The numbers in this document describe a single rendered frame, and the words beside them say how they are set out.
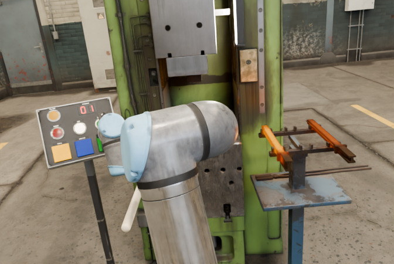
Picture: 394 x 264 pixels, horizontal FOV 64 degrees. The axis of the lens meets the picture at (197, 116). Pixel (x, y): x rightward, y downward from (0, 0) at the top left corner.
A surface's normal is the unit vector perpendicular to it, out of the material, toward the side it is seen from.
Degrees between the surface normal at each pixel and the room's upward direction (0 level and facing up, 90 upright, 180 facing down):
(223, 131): 80
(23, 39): 90
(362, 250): 0
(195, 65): 90
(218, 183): 90
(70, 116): 60
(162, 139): 64
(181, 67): 90
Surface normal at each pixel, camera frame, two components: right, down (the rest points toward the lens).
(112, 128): 0.28, -0.32
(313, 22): 0.08, 0.26
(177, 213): 0.16, -0.02
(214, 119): 0.50, -0.36
